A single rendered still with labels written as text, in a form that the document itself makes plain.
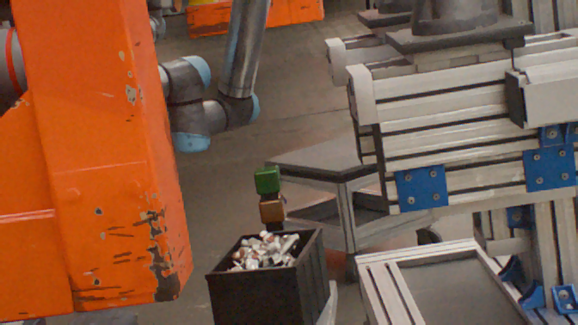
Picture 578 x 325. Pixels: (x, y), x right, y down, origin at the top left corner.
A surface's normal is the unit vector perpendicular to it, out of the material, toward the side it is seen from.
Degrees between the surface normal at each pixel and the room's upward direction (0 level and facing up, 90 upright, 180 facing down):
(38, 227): 90
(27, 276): 90
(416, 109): 90
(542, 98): 90
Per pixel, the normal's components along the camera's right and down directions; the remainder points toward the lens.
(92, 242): -0.07, 0.22
